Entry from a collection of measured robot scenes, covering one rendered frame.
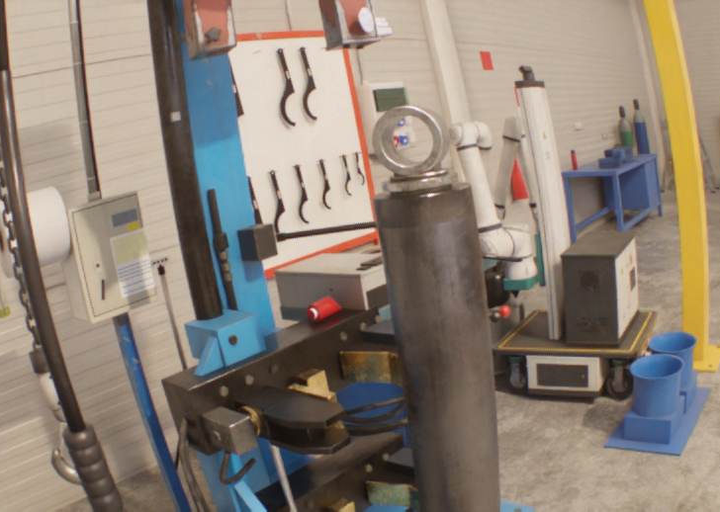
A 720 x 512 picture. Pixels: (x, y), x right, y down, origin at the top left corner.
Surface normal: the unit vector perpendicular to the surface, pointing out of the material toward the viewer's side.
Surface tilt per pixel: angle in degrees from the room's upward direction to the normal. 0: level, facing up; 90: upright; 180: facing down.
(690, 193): 90
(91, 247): 90
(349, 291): 90
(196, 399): 90
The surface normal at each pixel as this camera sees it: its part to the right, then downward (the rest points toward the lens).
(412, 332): -0.65, 0.27
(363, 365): -0.47, 0.26
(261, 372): 0.71, 0.02
